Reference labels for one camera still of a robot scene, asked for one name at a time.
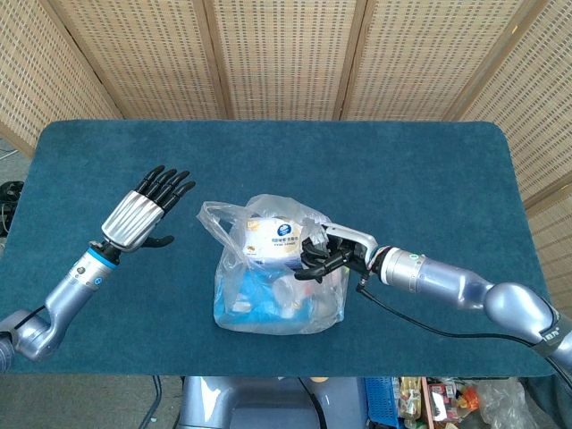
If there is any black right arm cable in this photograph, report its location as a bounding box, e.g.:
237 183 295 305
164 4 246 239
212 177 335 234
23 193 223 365
355 277 572 390

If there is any yellow drink bottles pack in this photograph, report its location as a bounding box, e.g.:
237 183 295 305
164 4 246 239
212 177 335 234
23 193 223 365
396 377 425 429

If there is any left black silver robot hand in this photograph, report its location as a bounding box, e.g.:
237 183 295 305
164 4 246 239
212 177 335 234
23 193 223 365
101 164 197 254

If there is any blue plastic package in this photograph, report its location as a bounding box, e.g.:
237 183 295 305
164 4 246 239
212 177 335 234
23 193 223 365
213 266 314 331

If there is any black device on floor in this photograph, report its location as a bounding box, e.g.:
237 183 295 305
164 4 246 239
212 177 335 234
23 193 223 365
0 181 24 239

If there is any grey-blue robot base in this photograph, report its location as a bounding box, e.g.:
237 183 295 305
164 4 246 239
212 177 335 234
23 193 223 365
177 375 370 429

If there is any blue plastic crate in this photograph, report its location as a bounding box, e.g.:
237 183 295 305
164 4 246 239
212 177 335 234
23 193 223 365
364 376 401 426

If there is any black cable on robot base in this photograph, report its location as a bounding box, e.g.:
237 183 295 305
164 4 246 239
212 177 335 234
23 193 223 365
297 377 326 429

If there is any thin black floor cable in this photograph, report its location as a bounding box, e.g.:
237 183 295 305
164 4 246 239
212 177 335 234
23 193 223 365
139 374 163 429

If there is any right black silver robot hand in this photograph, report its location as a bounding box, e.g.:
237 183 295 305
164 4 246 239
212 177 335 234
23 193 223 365
293 222 380 283

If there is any crumpled clear floor bag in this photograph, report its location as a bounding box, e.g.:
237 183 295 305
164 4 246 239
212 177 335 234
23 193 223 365
476 379 531 426

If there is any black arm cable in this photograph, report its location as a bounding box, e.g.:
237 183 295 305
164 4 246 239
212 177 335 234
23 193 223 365
355 277 572 390
0 305 48 334

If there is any clear plastic bag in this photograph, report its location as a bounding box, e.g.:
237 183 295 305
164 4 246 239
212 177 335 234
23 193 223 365
196 193 349 336

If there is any box of red snack packs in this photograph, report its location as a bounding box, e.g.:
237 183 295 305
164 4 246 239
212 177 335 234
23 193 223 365
422 377 483 425

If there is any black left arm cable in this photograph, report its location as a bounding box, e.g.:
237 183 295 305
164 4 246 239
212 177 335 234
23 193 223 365
0 305 48 334

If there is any white box with blue logo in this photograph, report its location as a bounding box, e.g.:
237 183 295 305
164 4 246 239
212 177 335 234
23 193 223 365
240 217 306 270

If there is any woven bamboo folding screen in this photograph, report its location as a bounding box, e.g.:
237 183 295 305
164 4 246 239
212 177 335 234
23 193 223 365
0 0 572 314

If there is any blue carpet table mat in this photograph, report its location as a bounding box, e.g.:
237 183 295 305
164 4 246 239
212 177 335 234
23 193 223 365
0 119 558 377

